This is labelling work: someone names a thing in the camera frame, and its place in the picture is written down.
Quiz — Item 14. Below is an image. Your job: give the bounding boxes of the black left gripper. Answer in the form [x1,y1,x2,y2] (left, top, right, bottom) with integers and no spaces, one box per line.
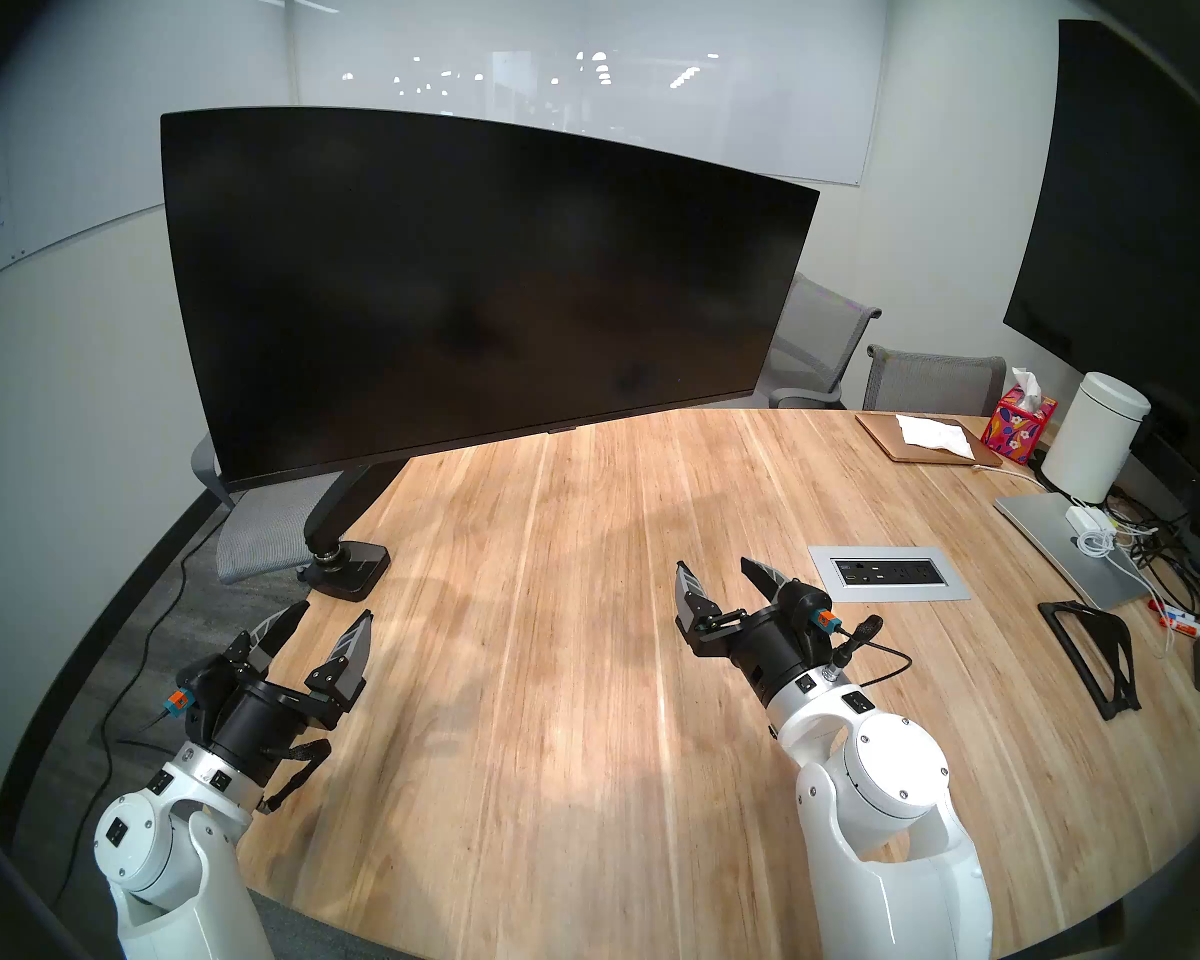
[158,599,374,794]

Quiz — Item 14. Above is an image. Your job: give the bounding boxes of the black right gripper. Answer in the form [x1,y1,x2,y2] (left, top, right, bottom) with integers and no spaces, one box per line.
[674,557,851,711]

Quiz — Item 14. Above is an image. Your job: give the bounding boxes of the black curved wide monitor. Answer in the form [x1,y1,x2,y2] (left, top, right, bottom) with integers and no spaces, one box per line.
[160,106,821,491]

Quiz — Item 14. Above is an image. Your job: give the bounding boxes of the grey mesh office chair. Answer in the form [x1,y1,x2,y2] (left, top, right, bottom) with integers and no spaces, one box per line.
[768,273,882,410]
[863,345,1007,416]
[192,436,346,584]

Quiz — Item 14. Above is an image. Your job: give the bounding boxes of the silver table power outlet panel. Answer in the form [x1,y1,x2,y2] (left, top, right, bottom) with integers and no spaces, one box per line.
[808,545,973,604]

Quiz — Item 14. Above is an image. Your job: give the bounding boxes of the brown leather desk pad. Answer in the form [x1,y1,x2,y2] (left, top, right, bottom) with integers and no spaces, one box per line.
[855,412,1003,466]

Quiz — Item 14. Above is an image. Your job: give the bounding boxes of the white paper napkin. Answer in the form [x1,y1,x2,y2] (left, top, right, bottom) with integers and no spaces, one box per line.
[895,415,978,459]

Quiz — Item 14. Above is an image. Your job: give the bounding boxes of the silver laptop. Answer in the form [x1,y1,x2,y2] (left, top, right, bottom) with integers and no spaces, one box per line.
[993,492,1176,611]

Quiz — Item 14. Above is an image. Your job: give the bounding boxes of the colourful floral tissue box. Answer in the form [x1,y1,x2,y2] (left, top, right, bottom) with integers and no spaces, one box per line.
[980,368,1059,467]

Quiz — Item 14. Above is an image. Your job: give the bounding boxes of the white cylindrical canister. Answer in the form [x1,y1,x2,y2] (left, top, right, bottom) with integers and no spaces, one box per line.
[1041,372,1152,504]

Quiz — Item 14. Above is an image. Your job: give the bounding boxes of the black folding laptop stand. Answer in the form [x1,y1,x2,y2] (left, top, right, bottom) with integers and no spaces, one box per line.
[1038,600,1143,721]

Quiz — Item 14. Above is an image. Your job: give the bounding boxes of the glass whiteboard with handwriting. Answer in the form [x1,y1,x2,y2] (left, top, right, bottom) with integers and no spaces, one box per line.
[0,0,296,299]

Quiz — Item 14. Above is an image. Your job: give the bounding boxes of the large glass whiteboard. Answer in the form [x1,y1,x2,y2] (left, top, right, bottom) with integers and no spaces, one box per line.
[290,0,891,187]

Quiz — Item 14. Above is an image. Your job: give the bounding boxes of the black left gripper strap cable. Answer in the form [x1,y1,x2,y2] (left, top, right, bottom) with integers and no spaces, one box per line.
[250,738,329,817]

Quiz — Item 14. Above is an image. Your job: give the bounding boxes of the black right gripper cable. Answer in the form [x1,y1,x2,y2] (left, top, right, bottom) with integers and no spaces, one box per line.
[825,616,913,689]

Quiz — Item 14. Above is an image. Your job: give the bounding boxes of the black left wrist connector cable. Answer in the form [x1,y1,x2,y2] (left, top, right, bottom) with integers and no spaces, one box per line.
[110,708,176,744]

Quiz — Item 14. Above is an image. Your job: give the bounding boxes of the black floor cable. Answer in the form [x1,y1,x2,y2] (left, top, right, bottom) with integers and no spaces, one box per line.
[55,540,225,909]

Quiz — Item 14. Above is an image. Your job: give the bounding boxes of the thin white cable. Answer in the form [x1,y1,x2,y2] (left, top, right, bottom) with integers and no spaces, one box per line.
[972,461,1051,491]

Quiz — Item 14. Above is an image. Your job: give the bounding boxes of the white charger cable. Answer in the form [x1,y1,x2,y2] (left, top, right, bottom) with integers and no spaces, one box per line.
[1078,526,1179,661]

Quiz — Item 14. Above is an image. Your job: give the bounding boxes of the black cable bundle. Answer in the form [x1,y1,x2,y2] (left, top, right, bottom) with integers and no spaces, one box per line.
[1110,488,1200,619]

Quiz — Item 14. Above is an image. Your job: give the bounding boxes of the large black wall television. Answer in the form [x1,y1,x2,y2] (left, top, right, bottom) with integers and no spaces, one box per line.
[1003,20,1200,469]

